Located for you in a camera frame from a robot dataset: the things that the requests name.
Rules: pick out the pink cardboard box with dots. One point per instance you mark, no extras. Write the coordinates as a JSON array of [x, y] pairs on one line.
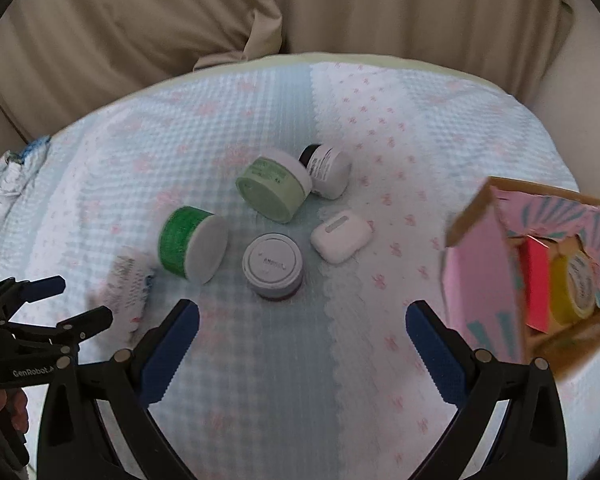
[[485, 280]]

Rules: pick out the dark red jar grey lid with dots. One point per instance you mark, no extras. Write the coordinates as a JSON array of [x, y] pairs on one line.
[[274, 267]]

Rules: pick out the light green cream jar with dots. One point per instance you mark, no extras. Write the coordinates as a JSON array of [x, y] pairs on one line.
[[275, 189]]

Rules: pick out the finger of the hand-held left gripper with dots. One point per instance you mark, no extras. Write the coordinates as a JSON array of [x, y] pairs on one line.
[[87, 321], [40, 287]]

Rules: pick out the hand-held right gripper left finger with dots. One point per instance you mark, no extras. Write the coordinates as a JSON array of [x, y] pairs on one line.
[[174, 355]]

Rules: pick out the yellow jar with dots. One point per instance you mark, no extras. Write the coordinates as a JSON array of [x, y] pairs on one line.
[[572, 285]]

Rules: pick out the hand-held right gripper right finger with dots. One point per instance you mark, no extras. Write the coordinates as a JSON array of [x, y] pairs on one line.
[[436, 357]]

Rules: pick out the green jar with white lid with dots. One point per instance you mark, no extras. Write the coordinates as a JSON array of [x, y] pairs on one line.
[[192, 242]]

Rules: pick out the white jar with black lid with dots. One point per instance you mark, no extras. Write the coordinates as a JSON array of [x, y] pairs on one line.
[[327, 170]]

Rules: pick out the white earbuds case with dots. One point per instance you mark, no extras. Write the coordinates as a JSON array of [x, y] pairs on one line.
[[341, 236]]

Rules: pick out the small white printed packet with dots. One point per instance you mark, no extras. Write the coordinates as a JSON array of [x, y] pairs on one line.
[[126, 285]]

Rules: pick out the blue and white crumpled cloth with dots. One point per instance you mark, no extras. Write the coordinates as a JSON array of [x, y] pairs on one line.
[[15, 170]]

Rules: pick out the beige pillow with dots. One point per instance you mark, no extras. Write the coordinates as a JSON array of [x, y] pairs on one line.
[[420, 10], [130, 25]]

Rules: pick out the red packet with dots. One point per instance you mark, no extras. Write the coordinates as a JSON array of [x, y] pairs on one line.
[[537, 287]]

